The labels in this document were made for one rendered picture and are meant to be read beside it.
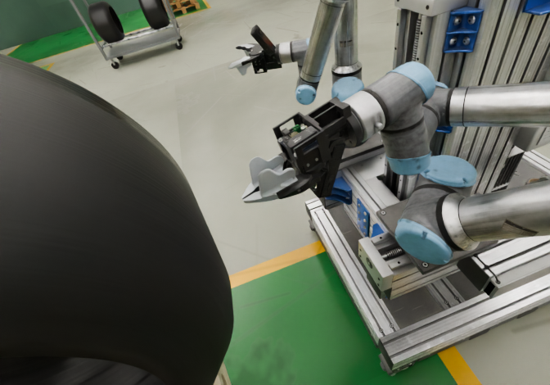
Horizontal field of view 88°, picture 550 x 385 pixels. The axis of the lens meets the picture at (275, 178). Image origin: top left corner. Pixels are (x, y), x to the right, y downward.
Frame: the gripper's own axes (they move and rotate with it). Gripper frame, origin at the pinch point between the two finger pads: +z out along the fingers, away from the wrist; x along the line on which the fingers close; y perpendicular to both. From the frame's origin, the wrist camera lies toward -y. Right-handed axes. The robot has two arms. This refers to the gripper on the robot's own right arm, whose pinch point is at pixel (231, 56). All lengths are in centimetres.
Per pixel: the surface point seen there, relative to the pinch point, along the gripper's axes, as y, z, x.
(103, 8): 67, 312, 338
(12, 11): 119, 873, 684
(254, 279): 100, 9, -57
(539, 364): 96, -112, -85
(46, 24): 174, 820, 702
